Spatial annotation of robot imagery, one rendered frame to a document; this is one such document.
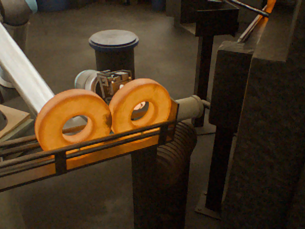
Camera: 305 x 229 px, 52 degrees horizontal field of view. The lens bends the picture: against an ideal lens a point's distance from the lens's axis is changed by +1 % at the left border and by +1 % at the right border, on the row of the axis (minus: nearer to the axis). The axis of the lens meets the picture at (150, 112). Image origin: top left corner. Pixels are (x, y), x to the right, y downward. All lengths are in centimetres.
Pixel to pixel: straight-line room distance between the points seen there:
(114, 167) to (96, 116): 99
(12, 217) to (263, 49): 84
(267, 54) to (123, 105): 30
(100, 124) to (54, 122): 10
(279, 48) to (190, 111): 26
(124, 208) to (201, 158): 51
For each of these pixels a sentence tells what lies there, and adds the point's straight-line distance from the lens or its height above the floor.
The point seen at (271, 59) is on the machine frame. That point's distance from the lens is 60.
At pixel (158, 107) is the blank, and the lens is 72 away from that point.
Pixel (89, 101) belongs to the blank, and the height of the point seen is 78.
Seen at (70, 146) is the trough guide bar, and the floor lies 70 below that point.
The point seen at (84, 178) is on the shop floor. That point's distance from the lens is 158.
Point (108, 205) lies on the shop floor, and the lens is 145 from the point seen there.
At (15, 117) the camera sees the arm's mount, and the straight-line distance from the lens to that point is 187.
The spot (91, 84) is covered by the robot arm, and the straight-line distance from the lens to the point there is 88.
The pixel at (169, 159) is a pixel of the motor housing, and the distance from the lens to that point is 86.
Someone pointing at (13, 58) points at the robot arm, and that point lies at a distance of 107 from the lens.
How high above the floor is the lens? 109
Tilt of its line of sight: 33 degrees down
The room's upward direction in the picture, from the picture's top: straight up
